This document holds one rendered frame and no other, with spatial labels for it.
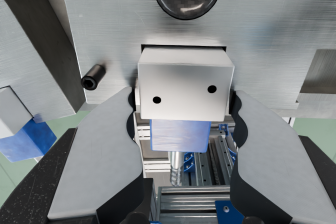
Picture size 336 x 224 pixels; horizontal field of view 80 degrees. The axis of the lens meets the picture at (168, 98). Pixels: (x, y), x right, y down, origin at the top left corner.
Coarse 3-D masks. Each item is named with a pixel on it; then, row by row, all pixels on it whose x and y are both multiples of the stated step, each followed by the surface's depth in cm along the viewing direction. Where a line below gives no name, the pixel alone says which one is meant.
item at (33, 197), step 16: (64, 144) 8; (48, 160) 7; (64, 160) 7; (32, 176) 6; (48, 176) 6; (16, 192) 6; (32, 192) 6; (48, 192) 6; (0, 208) 6; (16, 208) 6; (32, 208) 6; (48, 208) 6
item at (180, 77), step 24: (144, 48) 12; (168, 48) 12; (192, 48) 13; (216, 48) 13; (144, 72) 11; (168, 72) 11; (192, 72) 10; (216, 72) 10; (144, 96) 11; (168, 96) 11; (192, 96) 11; (216, 96) 11; (168, 120) 14; (192, 120) 14; (216, 120) 12; (168, 144) 15; (192, 144) 15
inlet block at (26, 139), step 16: (0, 96) 17; (16, 96) 19; (0, 112) 17; (16, 112) 18; (0, 128) 17; (16, 128) 18; (32, 128) 20; (48, 128) 22; (0, 144) 20; (16, 144) 20; (32, 144) 20; (48, 144) 22; (16, 160) 21
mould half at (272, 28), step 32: (64, 0) 11; (96, 0) 11; (128, 0) 11; (224, 0) 11; (256, 0) 11; (288, 0) 11; (320, 0) 11; (96, 32) 12; (128, 32) 12; (160, 32) 12; (192, 32) 12; (224, 32) 12; (256, 32) 12; (288, 32) 12; (320, 32) 12; (96, 64) 13; (128, 64) 13; (256, 64) 13; (288, 64) 13; (96, 96) 15; (256, 96) 14; (288, 96) 14
